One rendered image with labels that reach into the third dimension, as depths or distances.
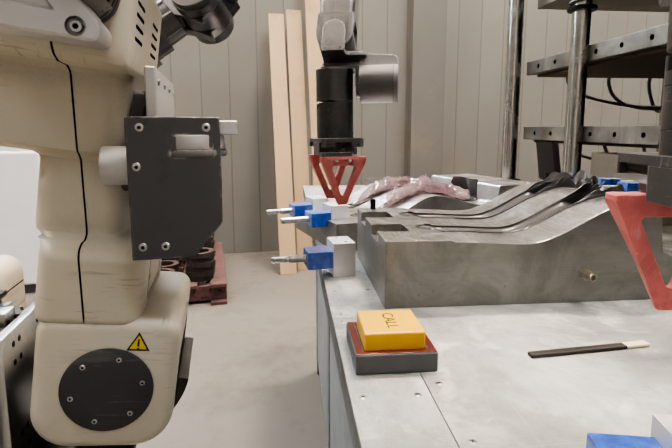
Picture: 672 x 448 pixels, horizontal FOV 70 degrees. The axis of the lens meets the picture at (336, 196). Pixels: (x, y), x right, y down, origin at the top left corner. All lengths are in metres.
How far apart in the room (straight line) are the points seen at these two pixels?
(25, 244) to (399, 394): 3.23
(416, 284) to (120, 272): 0.36
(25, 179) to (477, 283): 3.11
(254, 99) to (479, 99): 2.01
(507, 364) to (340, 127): 0.40
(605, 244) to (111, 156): 0.63
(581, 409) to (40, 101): 0.62
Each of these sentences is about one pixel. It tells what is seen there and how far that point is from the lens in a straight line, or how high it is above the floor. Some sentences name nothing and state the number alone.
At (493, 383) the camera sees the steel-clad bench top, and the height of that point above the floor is 0.80.
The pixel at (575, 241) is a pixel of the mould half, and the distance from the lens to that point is 0.71.
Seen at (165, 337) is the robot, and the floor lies 0.78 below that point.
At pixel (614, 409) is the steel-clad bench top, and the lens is 0.50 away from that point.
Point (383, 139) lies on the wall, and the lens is 4.24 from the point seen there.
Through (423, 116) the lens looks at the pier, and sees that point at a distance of 4.23.
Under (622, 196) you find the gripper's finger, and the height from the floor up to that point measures 0.99.
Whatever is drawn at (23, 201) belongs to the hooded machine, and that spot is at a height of 0.59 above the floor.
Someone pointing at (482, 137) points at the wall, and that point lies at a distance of 4.64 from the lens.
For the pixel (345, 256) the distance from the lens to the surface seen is 0.76.
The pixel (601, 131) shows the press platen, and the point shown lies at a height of 1.02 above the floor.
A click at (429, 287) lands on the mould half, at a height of 0.83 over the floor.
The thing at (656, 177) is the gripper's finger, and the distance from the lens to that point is 0.31.
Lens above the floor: 1.03
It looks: 8 degrees down
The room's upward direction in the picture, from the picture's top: straight up
